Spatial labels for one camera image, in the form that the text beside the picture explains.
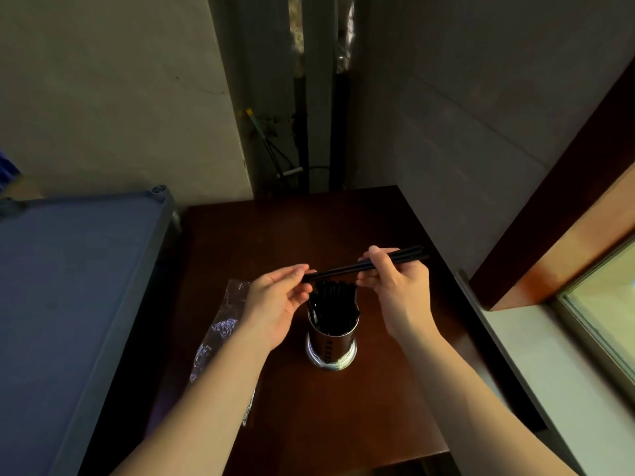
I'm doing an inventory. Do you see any person's right hand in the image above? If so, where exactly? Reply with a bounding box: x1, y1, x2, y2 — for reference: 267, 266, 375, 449
355, 245, 441, 346

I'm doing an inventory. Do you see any person's left hand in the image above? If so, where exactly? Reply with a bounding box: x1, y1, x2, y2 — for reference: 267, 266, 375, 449
237, 264, 318, 354

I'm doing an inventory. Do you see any clear plastic bag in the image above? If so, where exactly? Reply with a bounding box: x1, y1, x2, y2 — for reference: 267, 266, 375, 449
188, 278, 257, 428

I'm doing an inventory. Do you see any perforated steel utensil holder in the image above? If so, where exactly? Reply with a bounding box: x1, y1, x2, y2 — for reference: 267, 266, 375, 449
305, 304, 360, 372

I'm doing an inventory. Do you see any person's left forearm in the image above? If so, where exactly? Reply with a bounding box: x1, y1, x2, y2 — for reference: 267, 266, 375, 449
111, 321, 273, 476

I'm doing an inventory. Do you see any person's right forearm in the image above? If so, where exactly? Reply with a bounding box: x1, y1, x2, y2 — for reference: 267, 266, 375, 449
399, 331, 579, 476

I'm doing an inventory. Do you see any white-silled low window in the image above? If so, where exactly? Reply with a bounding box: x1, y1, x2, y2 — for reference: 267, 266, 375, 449
455, 232, 635, 476

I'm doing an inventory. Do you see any black vertical pipe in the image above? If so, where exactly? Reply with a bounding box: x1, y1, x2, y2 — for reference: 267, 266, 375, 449
290, 0, 311, 194

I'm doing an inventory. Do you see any dark pipe with plastic wrap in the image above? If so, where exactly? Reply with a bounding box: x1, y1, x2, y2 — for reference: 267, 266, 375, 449
328, 0, 356, 192

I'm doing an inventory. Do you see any grey plastic cart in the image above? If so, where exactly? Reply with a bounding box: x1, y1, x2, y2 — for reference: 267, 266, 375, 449
0, 184, 177, 476

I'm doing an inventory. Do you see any long table with blue skirt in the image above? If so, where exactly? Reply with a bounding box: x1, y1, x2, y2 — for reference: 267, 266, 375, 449
0, 151, 22, 194

